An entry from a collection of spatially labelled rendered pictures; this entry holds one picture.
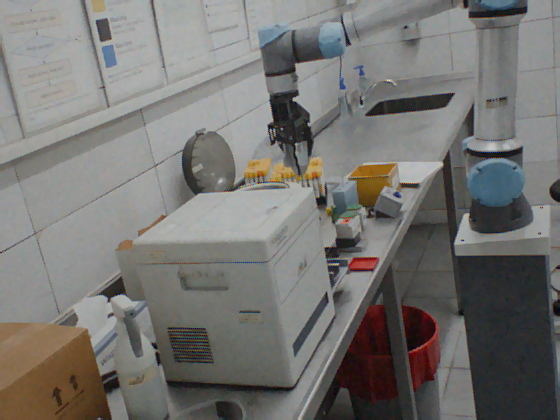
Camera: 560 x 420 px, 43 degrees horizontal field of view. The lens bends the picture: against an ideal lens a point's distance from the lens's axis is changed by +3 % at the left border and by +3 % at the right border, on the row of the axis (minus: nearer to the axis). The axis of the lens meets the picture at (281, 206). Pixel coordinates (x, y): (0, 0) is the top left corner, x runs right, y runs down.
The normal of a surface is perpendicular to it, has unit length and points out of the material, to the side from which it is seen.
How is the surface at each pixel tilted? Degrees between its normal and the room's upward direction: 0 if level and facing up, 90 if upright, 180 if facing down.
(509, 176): 97
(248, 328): 90
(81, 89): 95
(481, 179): 97
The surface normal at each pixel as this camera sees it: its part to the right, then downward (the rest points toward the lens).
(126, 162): 0.92, -0.04
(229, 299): -0.35, 0.34
